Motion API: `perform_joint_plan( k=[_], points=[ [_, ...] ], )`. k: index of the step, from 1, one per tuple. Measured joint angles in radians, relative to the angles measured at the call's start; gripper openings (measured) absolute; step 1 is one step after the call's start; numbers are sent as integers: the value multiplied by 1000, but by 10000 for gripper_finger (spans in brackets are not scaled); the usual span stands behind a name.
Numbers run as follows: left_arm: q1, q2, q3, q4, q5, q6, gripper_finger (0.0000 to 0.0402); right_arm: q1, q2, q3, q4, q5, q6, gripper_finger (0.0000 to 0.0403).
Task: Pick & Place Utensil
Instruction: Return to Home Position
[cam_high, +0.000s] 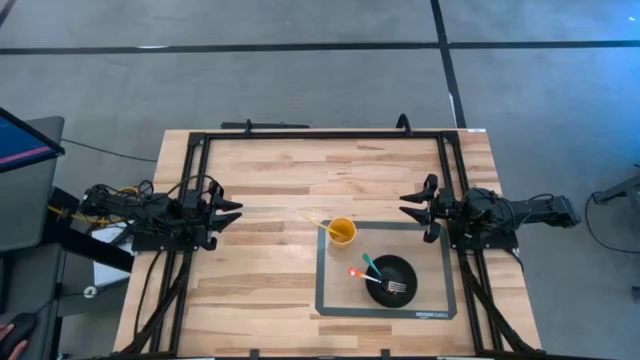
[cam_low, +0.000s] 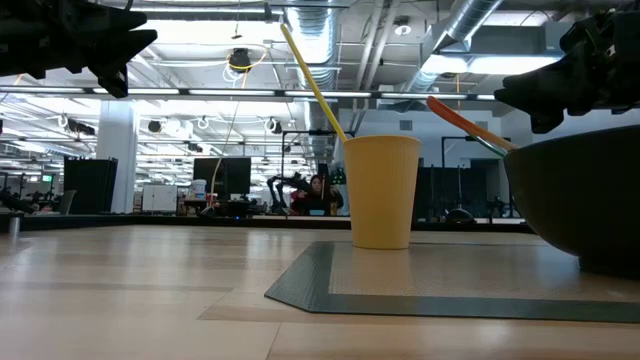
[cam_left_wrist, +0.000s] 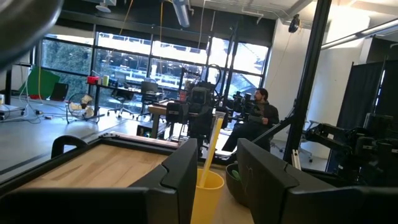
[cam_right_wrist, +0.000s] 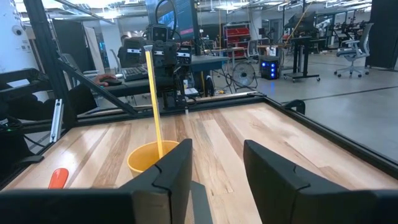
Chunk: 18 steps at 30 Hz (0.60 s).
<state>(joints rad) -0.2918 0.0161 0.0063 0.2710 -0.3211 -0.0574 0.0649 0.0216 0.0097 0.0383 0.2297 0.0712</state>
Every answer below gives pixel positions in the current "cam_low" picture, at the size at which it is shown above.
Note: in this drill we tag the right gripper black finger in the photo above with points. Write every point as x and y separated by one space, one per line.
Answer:
547 112
540 85

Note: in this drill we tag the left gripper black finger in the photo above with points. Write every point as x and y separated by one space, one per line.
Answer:
120 47
115 20

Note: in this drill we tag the green utensil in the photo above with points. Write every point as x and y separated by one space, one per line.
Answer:
487 146

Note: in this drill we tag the dark grey bowl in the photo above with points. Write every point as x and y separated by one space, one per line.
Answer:
575 200

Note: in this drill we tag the orange and tan utensil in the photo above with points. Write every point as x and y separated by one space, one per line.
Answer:
447 112

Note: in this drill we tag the yellow ribbed cup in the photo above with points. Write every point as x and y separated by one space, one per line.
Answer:
382 200

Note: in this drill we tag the yellow straw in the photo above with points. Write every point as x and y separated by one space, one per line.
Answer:
314 82

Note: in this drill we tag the background black robot arm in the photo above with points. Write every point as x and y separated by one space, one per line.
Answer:
280 187

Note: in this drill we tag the white pillar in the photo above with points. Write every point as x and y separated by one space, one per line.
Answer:
116 165

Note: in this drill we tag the black ceiling device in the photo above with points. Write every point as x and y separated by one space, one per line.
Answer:
240 59

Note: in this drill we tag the black dome object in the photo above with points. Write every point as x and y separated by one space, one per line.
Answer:
460 216

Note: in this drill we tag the black partition panel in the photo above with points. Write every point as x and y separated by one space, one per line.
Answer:
90 185

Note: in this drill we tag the green exit sign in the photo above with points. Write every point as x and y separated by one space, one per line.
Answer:
47 178

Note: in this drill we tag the round ceiling fixture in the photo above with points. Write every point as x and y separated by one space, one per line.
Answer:
402 27

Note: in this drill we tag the white board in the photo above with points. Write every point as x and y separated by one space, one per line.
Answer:
160 197

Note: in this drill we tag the white bucket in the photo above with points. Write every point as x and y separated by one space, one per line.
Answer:
199 190

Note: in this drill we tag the grey chair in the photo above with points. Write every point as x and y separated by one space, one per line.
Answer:
67 202

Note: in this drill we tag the black monitor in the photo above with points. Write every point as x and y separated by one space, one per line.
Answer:
225 175

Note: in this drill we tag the person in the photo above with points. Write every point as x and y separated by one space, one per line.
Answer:
315 200

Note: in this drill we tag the smooth silver ceiling duct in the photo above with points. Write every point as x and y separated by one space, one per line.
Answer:
470 20

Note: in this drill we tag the dark partition wall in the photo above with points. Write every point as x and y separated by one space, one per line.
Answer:
450 190

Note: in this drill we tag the black table edge frame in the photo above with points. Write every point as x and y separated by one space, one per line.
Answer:
125 220

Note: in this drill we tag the corrugated silver duct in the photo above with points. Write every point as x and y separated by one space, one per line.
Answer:
320 30

